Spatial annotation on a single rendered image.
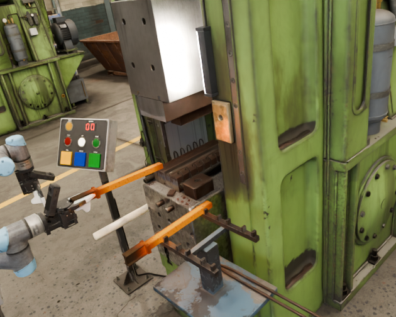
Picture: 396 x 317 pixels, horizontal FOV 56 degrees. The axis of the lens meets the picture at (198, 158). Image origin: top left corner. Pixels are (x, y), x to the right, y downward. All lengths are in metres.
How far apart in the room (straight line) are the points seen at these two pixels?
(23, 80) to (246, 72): 5.34
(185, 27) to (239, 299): 1.07
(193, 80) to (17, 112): 5.11
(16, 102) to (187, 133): 4.70
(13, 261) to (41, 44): 5.40
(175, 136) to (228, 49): 0.74
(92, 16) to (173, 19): 9.46
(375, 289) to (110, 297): 1.66
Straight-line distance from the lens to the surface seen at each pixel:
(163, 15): 1.51
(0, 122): 6.54
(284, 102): 1.60
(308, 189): 1.91
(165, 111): 1.60
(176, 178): 1.73
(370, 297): 2.54
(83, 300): 2.76
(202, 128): 2.12
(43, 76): 6.56
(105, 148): 2.04
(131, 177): 1.53
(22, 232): 1.40
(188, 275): 1.61
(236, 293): 1.51
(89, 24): 10.91
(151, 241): 1.37
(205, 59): 1.46
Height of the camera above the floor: 1.82
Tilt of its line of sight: 26 degrees down
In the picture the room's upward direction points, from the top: 9 degrees counter-clockwise
